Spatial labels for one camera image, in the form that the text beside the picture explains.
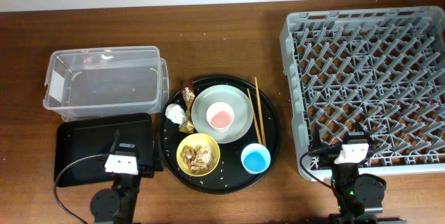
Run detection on wooden chopstick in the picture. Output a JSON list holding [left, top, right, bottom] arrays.
[[247, 89, 263, 145], [254, 77, 267, 147]]

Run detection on pink cup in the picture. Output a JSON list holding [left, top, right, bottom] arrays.
[[206, 102, 235, 133]]

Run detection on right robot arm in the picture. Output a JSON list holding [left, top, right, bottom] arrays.
[[308, 122, 387, 223]]

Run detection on round black serving tray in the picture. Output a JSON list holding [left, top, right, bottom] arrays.
[[158, 75, 281, 194]]

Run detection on blue cup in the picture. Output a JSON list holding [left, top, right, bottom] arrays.
[[241, 143, 271, 175]]

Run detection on yellow bowl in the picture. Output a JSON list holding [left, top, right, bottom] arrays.
[[177, 134, 220, 177]]

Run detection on white tissue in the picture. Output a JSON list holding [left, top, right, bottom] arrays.
[[165, 104, 186, 126]]

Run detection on grey plate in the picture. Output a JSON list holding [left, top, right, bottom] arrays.
[[191, 85, 253, 143]]

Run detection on gold brown snack wrapper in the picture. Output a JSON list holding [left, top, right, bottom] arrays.
[[179, 80, 195, 134]]

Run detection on black rectangular tray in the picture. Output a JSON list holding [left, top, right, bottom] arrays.
[[54, 113, 153, 176]]

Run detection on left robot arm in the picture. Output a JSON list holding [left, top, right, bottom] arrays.
[[90, 131, 163, 224]]

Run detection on food scraps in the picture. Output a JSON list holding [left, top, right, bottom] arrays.
[[180, 144, 217, 175]]

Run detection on clear plastic bin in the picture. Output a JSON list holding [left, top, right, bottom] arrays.
[[42, 46, 170, 122]]

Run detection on grey dishwasher rack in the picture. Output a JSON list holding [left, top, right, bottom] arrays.
[[280, 6, 444, 179]]

